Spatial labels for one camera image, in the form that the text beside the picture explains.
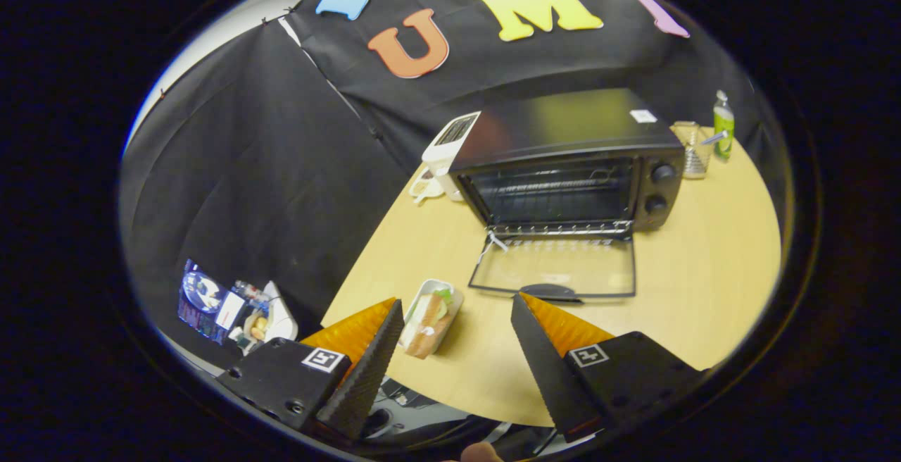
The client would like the black toaster oven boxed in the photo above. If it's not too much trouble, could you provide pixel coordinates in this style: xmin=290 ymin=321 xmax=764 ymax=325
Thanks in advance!
xmin=448 ymin=88 xmax=685 ymax=304

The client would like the white bag with items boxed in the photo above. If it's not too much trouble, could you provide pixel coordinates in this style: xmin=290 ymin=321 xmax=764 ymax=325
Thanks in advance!
xmin=243 ymin=280 xmax=298 ymax=356

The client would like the green plastic bottle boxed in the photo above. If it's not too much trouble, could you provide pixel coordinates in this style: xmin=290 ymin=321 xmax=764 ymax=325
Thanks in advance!
xmin=713 ymin=90 xmax=735 ymax=161

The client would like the white food tray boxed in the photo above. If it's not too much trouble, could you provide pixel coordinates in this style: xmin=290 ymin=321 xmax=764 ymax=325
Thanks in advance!
xmin=398 ymin=278 xmax=465 ymax=357

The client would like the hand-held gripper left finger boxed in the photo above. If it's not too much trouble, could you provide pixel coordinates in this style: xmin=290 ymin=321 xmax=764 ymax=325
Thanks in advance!
xmin=217 ymin=298 xmax=405 ymax=442

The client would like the small white dish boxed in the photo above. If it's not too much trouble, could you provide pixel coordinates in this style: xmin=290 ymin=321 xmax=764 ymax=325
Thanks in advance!
xmin=409 ymin=166 xmax=446 ymax=204

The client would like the white slot toaster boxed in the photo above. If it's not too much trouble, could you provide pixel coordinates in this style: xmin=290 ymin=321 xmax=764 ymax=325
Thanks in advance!
xmin=422 ymin=111 xmax=482 ymax=202

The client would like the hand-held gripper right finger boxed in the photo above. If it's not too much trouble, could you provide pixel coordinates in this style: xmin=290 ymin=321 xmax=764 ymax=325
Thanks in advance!
xmin=511 ymin=292 xmax=705 ymax=443

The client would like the clear glass cup with utensil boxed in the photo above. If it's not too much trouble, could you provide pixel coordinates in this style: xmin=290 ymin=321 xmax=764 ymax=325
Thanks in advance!
xmin=670 ymin=121 xmax=729 ymax=180

